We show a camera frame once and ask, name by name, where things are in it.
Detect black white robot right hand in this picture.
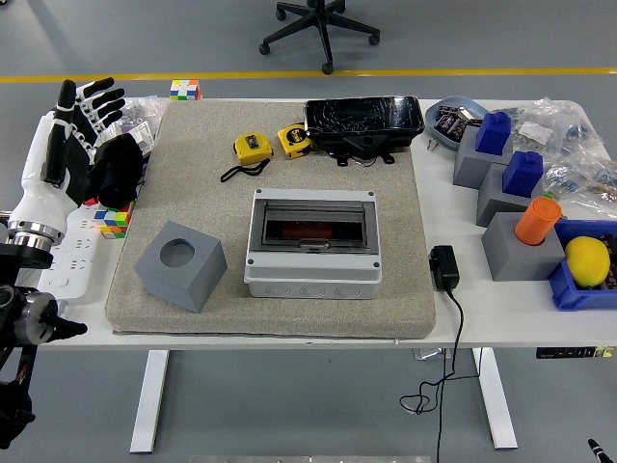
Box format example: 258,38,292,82
587,437,617,463

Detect blue plastic bin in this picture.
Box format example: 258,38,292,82
547,219,617,313

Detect white table leg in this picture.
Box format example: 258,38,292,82
471,347,520,450
129,349,170,454

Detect blue block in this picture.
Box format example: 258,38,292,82
501,150,545,198
475,111,513,155

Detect orange cylinder battery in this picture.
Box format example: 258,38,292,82
282,221,334,240
514,197,564,246

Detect dark packets stack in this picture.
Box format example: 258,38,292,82
597,233,617,293

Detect black cloth glove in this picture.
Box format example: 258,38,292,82
86,133,146,209

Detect yellow lemon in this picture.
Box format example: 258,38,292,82
564,235,612,290

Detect black plastic tray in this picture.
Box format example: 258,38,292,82
303,95,426,168

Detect white power strip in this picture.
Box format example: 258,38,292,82
36,206,105,304

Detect yellow tape measure, black strap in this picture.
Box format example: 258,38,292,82
220,133,275,183

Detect dark packets in dish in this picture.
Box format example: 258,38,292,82
433,104,469,141

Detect black table control panel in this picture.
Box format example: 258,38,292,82
535,345,617,361

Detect grey-brown mat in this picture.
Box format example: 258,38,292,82
104,98,438,340

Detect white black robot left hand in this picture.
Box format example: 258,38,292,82
9,77,127,238

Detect clear bag with white label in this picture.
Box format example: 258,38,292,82
498,97,604,160

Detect black power adapter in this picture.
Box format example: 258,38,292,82
428,244,461,292

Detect grey block holder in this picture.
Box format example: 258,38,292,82
475,162,546,228
481,211,568,284
452,125,515,190

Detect clear bag of small parts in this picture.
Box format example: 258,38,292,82
115,95,168,156
539,142,617,219

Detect black adapter cord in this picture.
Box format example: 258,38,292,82
398,286,467,463

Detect blue-grey dish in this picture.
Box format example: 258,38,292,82
424,95,489,150

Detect grey electrical box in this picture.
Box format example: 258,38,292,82
243,187,385,299

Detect grey block with round hole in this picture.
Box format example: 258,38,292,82
133,220,228,313

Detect colourful puzzle cube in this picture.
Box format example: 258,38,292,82
169,79,202,101
94,200,136,241

